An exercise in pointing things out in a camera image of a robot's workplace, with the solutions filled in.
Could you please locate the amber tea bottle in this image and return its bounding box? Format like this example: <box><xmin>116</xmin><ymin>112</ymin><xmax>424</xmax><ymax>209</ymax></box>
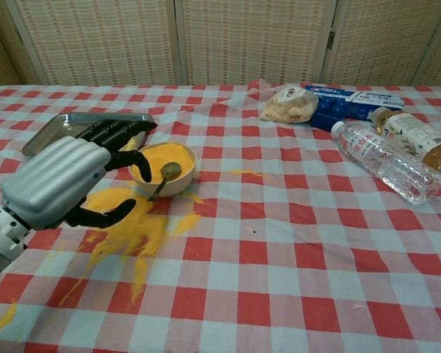
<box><xmin>371</xmin><ymin>107</ymin><xmax>441</xmax><ymax>173</ymax></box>

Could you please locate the red white checkered tablecloth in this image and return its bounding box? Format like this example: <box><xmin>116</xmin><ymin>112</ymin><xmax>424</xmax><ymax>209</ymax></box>
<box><xmin>0</xmin><ymin>84</ymin><xmax>441</xmax><ymax>353</ymax></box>

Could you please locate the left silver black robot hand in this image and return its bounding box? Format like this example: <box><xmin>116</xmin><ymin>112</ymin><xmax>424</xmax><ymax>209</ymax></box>
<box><xmin>0</xmin><ymin>119</ymin><xmax>158</xmax><ymax>231</ymax></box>

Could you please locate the clear plastic water bottle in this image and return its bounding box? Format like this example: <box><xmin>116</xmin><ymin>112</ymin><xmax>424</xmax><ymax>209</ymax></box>
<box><xmin>330</xmin><ymin>120</ymin><xmax>441</xmax><ymax>206</ymax></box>

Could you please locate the bread in clear bag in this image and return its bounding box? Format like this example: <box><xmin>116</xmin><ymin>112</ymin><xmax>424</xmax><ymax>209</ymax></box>
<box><xmin>259</xmin><ymin>85</ymin><xmax>319</xmax><ymax>125</ymax></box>

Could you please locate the off-white bowl of yellow powder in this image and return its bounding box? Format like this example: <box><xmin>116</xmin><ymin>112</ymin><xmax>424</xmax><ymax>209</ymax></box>
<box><xmin>128</xmin><ymin>141</ymin><xmax>198</xmax><ymax>198</ymax></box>

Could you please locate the woven folding screen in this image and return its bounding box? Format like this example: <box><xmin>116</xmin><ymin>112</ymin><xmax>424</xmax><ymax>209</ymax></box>
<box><xmin>0</xmin><ymin>0</ymin><xmax>441</xmax><ymax>93</ymax></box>

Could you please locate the blue white toothpaste box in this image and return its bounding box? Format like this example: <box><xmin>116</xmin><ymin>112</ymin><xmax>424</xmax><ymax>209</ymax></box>
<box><xmin>304</xmin><ymin>85</ymin><xmax>406</xmax><ymax>121</ymax></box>

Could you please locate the spilled yellow powder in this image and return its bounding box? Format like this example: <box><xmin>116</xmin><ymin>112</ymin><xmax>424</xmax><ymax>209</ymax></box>
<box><xmin>0</xmin><ymin>168</ymin><xmax>272</xmax><ymax>338</ymax></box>

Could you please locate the stainless steel tray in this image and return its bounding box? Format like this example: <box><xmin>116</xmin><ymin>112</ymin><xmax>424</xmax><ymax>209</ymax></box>
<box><xmin>21</xmin><ymin>113</ymin><xmax>155</xmax><ymax>157</ymax></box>

